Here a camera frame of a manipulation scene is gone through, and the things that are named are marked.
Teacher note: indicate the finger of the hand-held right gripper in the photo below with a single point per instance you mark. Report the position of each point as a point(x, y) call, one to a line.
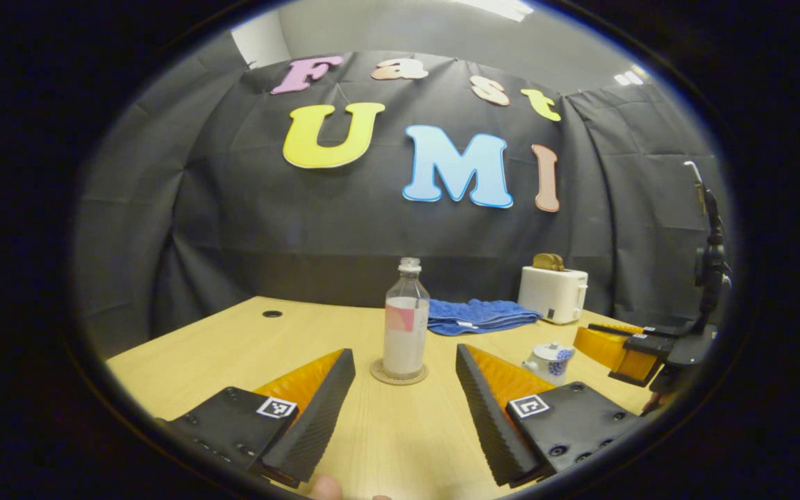
point(632, 329)
point(605, 351)

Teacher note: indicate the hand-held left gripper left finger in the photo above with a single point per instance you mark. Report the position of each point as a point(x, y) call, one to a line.
point(317, 423)

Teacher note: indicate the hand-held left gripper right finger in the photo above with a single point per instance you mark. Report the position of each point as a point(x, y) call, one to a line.
point(490, 417)

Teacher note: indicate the white blue-patterned teacup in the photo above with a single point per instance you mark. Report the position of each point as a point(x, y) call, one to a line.
point(546, 372)

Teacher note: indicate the round brown coaster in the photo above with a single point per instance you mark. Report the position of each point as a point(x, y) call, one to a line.
point(415, 380)

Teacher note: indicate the clear plastic water bottle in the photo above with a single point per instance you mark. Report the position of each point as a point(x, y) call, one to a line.
point(405, 347)

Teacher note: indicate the white toaster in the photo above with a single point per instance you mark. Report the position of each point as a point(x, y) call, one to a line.
point(551, 295)

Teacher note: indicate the folded blue towel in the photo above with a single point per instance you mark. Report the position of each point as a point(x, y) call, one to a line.
point(483, 316)

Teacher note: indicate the brown bread slice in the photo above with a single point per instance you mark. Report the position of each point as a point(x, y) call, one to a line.
point(548, 262)

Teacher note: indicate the black backdrop cloth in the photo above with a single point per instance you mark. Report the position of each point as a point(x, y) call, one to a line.
point(317, 236)

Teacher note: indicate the small ceiling light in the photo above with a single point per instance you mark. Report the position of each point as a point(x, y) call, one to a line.
point(631, 75)

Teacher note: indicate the long ceiling light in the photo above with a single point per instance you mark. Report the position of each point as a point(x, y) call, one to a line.
point(497, 7)

